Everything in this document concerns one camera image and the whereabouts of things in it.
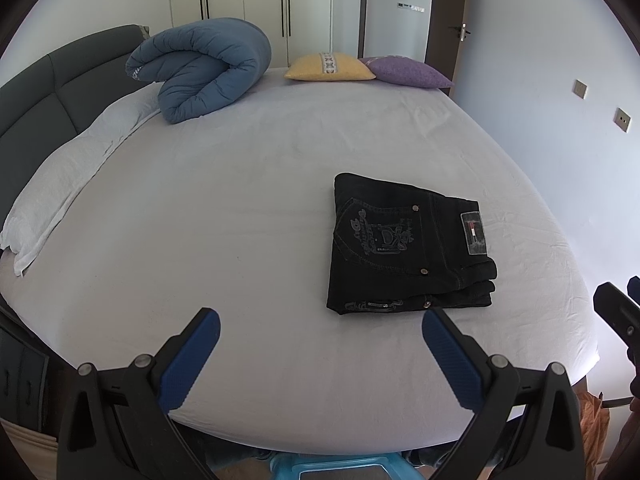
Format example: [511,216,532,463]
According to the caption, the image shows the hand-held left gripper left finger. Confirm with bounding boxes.
[56,307,222,480]

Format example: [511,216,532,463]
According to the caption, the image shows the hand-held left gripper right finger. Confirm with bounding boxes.
[421,306,586,480]

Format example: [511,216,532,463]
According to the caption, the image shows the black denim pants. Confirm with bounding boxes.
[326,172,498,316]

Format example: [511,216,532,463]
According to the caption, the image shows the orange cloth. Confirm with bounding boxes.
[577,390,611,476]

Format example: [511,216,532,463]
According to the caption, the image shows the light blue plastic stool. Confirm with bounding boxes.
[272,452,418,480]

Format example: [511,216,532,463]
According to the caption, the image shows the bed with white sheet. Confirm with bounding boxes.
[0,67,601,456]

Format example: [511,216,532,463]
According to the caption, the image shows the dark bedside cabinet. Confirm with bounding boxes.
[0,305,51,436]

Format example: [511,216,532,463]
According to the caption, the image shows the white container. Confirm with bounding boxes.
[0,417,58,480]

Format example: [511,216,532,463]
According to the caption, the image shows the white pillow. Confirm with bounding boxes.
[0,132,128,277]
[82,80,163,148]

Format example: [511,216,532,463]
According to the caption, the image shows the purple cushion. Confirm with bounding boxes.
[359,56,455,90]

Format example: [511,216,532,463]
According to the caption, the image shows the blue folded duvet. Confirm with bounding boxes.
[125,17,273,125]

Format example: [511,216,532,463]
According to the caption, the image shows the grey padded headboard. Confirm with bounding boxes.
[0,24,151,221]

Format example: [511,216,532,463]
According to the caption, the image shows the yellow cushion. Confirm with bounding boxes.
[284,52,377,82]

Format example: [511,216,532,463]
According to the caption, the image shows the brown door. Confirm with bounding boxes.
[425,0,468,98]

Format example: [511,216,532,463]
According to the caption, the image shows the white wardrobe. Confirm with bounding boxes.
[167,0,368,68]

